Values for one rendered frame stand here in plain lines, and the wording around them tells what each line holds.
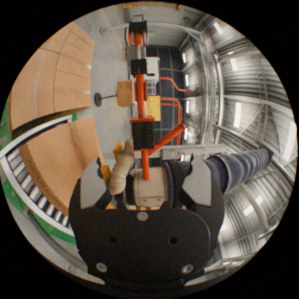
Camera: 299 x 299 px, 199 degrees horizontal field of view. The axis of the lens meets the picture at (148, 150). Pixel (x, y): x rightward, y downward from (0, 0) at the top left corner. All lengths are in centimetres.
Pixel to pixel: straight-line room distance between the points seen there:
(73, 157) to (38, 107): 53
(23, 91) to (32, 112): 18
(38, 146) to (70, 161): 15
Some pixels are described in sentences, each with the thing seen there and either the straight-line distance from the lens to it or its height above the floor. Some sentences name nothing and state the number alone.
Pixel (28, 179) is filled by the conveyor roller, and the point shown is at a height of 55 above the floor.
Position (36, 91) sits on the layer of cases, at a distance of 83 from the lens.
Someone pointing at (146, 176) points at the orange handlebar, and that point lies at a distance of 30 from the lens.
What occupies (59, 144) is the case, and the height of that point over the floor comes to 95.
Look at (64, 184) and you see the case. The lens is 37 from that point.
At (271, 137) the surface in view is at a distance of 502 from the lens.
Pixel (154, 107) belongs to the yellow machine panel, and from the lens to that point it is 758.
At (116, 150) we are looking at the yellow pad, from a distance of 35.
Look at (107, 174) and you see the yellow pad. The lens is 26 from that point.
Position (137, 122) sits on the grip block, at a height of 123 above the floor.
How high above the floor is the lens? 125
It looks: level
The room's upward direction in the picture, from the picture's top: 87 degrees clockwise
